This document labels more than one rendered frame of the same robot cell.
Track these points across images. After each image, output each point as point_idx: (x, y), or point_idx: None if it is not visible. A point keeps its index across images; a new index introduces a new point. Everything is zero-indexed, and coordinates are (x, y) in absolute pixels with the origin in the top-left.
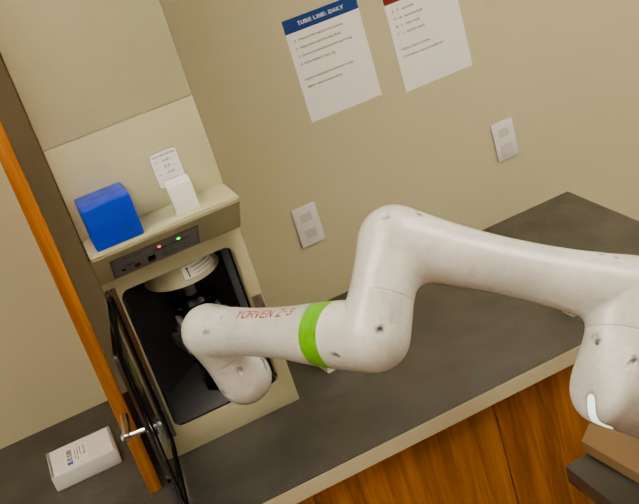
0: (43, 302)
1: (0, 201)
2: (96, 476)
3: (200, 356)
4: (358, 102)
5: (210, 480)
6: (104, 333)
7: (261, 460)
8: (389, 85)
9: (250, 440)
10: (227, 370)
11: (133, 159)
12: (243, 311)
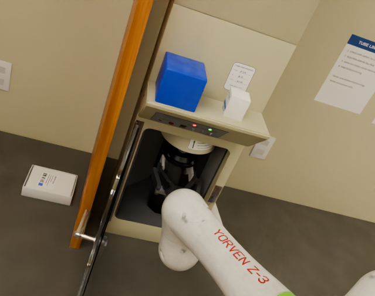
0: (95, 78)
1: (117, 4)
2: (49, 203)
3: (166, 225)
4: (345, 108)
5: (108, 269)
6: None
7: (146, 280)
8: (367, 113)
9: (148, 257)
10: (175, 245)
11: (224, 56)
12: (222, 232)
